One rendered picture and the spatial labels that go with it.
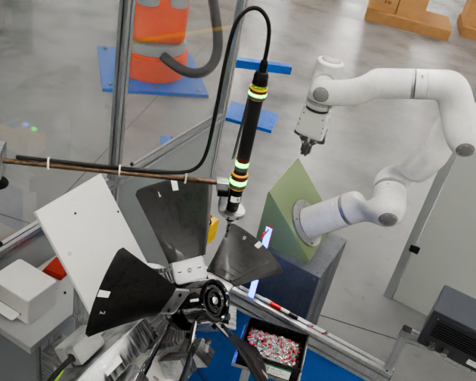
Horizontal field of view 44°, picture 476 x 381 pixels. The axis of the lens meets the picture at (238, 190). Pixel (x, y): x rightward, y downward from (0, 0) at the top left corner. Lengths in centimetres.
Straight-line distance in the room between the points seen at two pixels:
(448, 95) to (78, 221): 112
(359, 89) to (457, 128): 31
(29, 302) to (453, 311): 127
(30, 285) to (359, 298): 222
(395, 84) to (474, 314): 71
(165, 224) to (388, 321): 220
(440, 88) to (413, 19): 726
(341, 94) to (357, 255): 234
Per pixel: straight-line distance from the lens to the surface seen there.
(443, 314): 187
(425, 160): 202
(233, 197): 154
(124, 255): 144
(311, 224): 228
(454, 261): 355
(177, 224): 167
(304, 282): 231
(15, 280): 203
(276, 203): 223
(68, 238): 170
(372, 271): 394
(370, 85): 182
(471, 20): 958
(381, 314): 367
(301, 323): 217
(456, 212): 340
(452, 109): 188
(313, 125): 193
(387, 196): 211
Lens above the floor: 237
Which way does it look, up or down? 33 degrees down
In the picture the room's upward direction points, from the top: 12 degrees clockwise
